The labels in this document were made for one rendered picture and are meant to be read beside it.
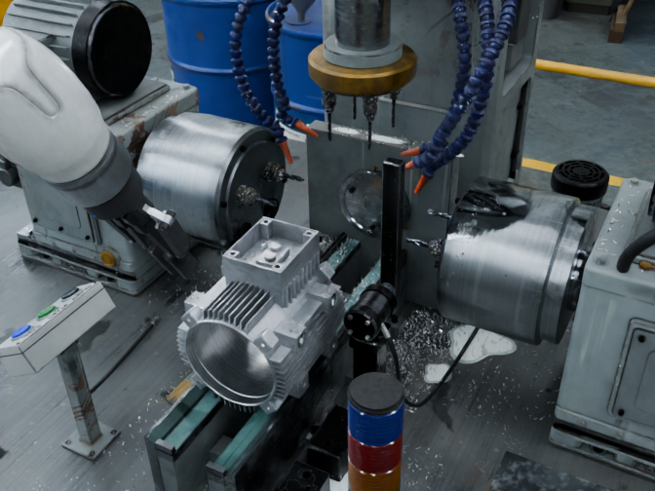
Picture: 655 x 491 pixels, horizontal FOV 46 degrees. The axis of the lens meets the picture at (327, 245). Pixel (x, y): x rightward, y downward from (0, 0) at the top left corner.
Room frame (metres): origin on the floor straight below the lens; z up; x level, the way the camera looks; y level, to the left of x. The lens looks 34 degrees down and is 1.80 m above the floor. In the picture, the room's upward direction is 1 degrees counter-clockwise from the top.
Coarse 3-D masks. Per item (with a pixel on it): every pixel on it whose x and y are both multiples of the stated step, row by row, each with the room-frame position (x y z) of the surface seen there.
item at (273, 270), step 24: (240, 240) 0.98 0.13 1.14; (264, 240) 1.02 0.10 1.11; (288, 240) 1.02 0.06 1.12; (312, 240) 0.98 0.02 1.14; (240, 264) 0.93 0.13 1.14; (264, 264) 0.95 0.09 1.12; (288, 264) 0.91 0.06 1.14; (312, 264) 0.98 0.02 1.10; (264, 288) 0.91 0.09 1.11; (288, 288) 0.91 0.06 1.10
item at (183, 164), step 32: (160, 128) 1.37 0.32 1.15; (192, 128) 1.34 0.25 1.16; (224, 128) 1.33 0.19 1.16; (256, 128) 1.33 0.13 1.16; (160, 160) 1.29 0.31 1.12; (192, 160) 1.26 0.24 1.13; (224, 160) 1.24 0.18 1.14; (256, 160) 1.31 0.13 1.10; (160, 192) 1.26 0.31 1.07; (192, 192) 1.23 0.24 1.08; (224, 192) 1.22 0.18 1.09; (256, 192) 1.26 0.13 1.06; (192, 224) 1.23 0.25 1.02; (224, 224) 1.21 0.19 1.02
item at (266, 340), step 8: (320, 264) 1.00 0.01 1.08; (328, 264) 0.99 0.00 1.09; (320, 272) 0.98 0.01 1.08; (328, 272) 0.98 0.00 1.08; (320, 280) 0.98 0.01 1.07; (328, 280) 0.97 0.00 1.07; (192, 312) 0.88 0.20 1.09; (200, 312) 0.88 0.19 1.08; (184, 320) 0.88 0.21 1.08; (192, 320) 0.87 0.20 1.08; (256, 336) 0.83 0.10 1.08; (264, 336) 0.82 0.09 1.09; (272, 336) 0.83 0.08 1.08; (256, 344) 0.82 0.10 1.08; (264, 344) 0.82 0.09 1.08; (272, 344) 0.82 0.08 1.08; (264, 352) 0.82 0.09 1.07; (192, 376) 0.88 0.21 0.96; (200, 384) 0.87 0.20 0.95; (272, 400) 0.82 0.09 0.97; (280, 400) 0.83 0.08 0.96; (264, 408) 0.82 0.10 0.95; (272, 408) 0.81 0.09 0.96
